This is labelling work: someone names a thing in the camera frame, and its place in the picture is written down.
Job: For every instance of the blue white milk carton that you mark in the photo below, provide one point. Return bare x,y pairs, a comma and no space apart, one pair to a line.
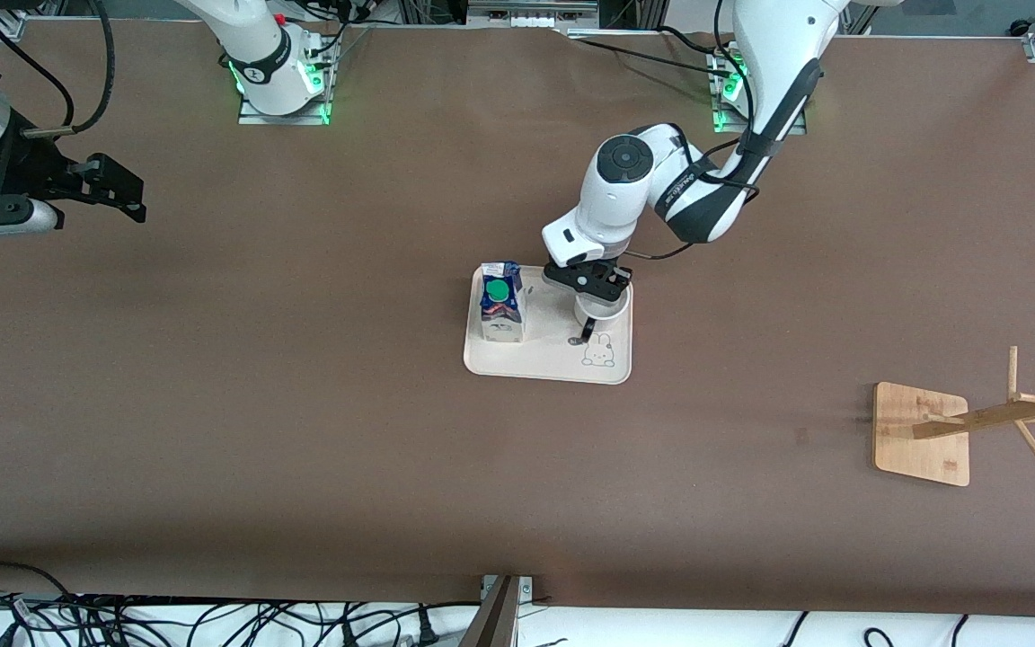
501,310

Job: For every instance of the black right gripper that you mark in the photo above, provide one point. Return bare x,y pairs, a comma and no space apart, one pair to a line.
22,167

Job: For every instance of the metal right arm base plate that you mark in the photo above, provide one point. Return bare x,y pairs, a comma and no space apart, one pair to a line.
302,117

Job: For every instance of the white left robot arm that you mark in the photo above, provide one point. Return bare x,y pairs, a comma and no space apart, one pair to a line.
616,193

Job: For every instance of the cream rabbit print tray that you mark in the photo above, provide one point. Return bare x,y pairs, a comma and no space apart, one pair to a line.
544,359

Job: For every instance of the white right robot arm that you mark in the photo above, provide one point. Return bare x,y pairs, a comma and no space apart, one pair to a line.
257,54

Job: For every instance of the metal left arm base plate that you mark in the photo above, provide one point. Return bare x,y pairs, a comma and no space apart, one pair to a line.
791,126

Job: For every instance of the aluminium frame post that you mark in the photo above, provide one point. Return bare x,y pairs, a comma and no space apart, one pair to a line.
495,620

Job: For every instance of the wooden cup rack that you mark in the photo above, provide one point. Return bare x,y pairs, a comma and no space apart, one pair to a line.
917,449

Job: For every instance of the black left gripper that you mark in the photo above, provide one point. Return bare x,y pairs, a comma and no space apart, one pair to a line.
622,281

